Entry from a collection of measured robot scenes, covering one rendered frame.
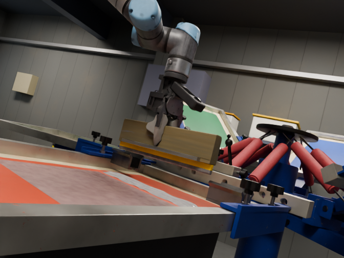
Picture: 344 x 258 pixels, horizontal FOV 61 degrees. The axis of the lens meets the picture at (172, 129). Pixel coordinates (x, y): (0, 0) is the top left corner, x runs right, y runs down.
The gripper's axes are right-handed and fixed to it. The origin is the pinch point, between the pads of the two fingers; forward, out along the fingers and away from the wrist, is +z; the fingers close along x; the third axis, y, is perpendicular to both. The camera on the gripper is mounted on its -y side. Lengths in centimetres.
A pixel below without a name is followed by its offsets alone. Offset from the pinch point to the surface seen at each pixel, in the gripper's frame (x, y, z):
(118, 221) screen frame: 36.7, -29.4, 11.0
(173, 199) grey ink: 3.5, -11.7, 12.9
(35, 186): 35.9, -5.5, 13.7
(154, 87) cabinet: -245, 267, -79
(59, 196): 34.2, -11.2, 13.6
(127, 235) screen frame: 34.5, -29.4, 12.9
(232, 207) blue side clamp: 5.6, -28.4, 9.0
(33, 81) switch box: -191, 558, -51
